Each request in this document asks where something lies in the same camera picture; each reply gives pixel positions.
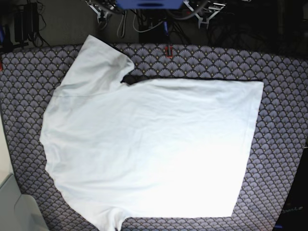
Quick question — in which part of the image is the white cable loop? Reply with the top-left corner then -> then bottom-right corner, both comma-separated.
116,9 -> 127,38

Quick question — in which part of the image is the red clip on cloth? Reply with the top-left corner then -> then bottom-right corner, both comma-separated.
165,46 -> 173,58

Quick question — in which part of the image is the black device left background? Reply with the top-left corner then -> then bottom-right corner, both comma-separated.
14,2 -> 39,43

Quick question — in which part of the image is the fan-patterned table cloth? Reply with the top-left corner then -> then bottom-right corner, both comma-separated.
0,44 -> 308,231

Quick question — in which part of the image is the blue box at top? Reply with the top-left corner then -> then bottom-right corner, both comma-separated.
116,0 -> 183,10

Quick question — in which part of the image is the white T-shirt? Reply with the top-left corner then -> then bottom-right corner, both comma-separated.
39,36 -> 264,231

